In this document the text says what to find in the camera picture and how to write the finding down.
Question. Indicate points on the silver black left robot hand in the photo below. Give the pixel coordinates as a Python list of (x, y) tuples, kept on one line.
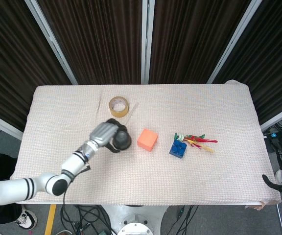
[(103, 133)]

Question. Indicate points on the black dice cup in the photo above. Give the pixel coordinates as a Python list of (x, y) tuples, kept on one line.
[(122, 140)]

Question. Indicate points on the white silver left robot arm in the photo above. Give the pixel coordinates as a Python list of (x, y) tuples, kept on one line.
[(72, 161)]

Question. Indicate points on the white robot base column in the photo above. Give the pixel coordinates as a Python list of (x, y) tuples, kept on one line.
[(133, 216)]

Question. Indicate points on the yellow packing tape roll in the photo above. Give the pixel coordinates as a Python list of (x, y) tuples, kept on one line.
[(119, 113)]

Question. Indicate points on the clear plastic tube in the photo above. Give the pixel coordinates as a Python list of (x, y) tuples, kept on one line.
[(132, 112)]

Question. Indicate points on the orange foam cube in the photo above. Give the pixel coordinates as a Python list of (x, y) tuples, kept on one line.
[(147, 139)]

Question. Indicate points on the blue studded building block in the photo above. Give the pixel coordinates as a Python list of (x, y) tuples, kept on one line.
[(177, 148)]

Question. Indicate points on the green white feather piece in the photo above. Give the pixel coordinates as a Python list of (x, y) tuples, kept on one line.
[(180, 135)]

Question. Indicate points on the beige woven table cloth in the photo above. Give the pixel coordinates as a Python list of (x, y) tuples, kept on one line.
[(180, 176)]

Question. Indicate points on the dark brown ribbed partition panel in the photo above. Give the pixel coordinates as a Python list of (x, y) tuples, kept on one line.
[(273, 61), (94, 41), (13, 61), (192, 41)]

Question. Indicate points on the red yellow feather ornament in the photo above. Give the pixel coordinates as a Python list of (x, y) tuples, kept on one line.
[(204, 140)]

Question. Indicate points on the yellow floor tape strip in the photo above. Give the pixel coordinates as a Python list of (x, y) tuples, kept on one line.
[(50, 220)]

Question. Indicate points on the white black sneaker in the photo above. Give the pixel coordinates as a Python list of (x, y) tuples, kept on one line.
[(27, 220)]

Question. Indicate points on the white partition frame post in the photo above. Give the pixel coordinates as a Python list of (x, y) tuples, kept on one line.
[(234, 39), (50, 39), (146, 41), (1, 123), (278, 117)]

